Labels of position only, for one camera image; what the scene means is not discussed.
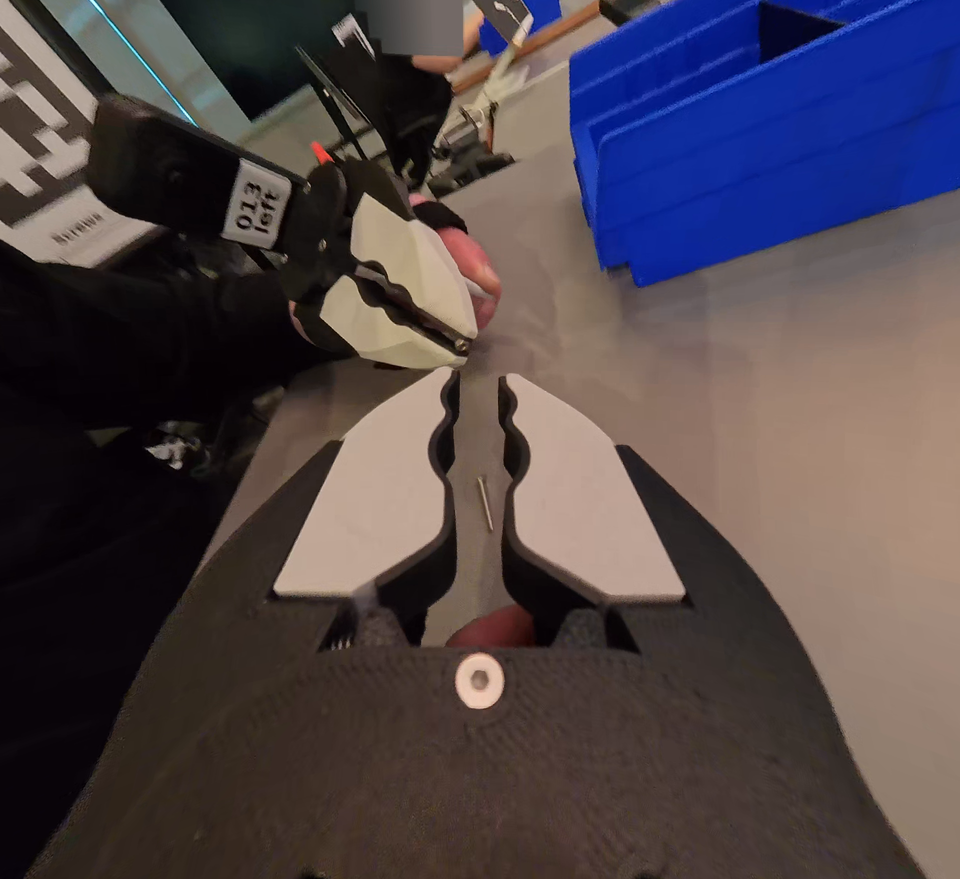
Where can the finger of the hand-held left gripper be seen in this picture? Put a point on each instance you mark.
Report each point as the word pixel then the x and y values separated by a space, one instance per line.
pixel 375 335
pixel 405 249

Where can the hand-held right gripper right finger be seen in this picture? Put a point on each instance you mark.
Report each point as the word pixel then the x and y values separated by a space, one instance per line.
pixel 592 519

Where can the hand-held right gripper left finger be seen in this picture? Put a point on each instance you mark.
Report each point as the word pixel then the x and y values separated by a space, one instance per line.
pixel 375 511

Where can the person's left forearm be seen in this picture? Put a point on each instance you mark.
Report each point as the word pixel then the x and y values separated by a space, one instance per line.
pixel 150 339

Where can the grey desk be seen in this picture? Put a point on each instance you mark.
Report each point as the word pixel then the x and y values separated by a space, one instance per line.
pixel 750 406

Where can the person's left hand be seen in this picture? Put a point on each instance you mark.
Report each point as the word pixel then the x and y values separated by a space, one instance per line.
pixel 472 256

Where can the white Screws M3 sign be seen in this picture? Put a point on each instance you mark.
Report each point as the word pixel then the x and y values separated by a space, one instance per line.
pixel 45 144

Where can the wooden work table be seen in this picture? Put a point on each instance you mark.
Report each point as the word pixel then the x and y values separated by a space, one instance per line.
pixel 585 16

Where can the black box device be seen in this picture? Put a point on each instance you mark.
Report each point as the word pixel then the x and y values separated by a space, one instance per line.
pixel 626 3

